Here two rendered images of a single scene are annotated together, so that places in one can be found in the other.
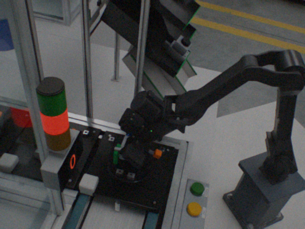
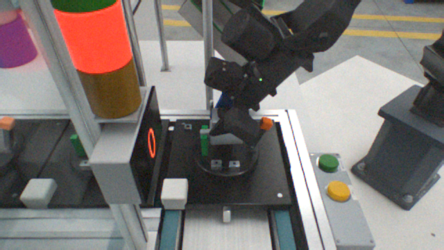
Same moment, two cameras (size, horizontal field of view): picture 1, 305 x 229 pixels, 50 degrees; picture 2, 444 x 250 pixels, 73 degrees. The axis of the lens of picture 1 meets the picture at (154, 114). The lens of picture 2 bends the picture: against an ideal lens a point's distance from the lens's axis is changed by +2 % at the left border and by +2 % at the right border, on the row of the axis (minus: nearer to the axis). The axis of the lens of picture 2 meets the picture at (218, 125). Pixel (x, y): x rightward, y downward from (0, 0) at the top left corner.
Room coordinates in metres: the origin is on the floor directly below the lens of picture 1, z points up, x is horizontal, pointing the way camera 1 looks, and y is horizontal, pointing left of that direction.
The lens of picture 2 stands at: (0.18, 0.11, 1.45)
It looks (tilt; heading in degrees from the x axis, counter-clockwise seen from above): 42 degrees down; 353
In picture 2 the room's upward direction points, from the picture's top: straight up
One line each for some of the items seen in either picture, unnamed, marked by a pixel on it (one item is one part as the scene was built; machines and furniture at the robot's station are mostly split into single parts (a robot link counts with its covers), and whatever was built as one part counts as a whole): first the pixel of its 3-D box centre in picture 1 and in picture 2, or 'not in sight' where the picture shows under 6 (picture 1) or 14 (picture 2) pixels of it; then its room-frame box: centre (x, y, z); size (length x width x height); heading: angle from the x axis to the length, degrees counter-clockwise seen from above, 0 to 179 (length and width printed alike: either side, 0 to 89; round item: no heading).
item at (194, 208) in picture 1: (194, 209); (338, 192); (0.49, -0.15, 0.96); 0.04 x 0.04 x 0.02
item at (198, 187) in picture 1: (197, 189); (327, 163); (0.56, -0.16, 0.96); 0.04 x 0.04 x 0.02
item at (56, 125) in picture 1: (55, 116); (96, 32); (0.42, 0.19, 1.33); 0.05 x 0.05 x 0.05
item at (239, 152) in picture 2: (130, 164); (225, 152); (0.60, 0.05, 0.98); 0.14 x 0.14 x 0.02
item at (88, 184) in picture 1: (88, 184); (175, 194); (0.51, 0.16, 0.97); 0.05 x 0.05 x 0.04; 83
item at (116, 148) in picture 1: (128, 147); (220, 124); (0.60, 0.06, 1.06); 0.08 x 0.04 x 0.07; 83
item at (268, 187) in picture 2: (130, 168); (225, 158); (0.60, 0.05, 0.96); 0.24 x 0.24 x 0.02; 83
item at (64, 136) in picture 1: (57, 134); (110, 82); (0.42, 0.19, 1.28); 0.05 x 0.05 x 0.05
